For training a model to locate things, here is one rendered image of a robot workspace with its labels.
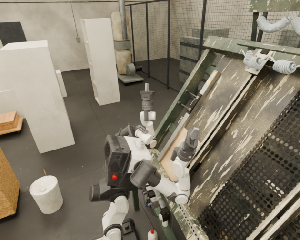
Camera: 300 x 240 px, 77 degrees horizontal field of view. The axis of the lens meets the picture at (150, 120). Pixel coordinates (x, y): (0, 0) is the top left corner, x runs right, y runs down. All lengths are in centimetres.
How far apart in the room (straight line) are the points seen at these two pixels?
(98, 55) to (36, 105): 207
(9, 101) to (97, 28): 260
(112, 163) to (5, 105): 441
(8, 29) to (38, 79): 595
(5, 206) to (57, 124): 145
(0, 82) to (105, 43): 243
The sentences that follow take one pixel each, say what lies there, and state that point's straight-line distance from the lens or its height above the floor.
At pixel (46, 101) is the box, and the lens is 347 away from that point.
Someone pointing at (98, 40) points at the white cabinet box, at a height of 161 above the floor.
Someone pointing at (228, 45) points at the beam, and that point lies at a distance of 166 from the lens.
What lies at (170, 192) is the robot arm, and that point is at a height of 119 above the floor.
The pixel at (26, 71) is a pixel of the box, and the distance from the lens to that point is 334.
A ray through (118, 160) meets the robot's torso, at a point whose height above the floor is 134.
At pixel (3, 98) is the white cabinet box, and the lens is 534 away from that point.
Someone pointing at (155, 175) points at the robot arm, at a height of 130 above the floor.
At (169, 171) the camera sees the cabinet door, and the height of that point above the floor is 91.
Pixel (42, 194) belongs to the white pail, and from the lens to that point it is 260.
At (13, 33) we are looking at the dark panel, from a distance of 919.
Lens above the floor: 212
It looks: 30 degrees down
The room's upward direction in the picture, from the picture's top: 2 degrees counter-clockwise
